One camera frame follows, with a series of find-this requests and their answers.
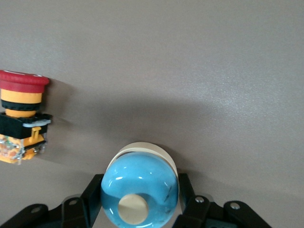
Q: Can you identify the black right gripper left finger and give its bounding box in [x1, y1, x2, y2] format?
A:
[0, 174, 105, 228]

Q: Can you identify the blue knob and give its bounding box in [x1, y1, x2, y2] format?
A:
[100, 142, 183, 226]

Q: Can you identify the red orange emergency stop button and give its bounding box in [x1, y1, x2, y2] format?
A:
[0, 69, 53, 164]

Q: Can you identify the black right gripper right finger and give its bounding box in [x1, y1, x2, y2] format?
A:
[171, 173, 273, 228]

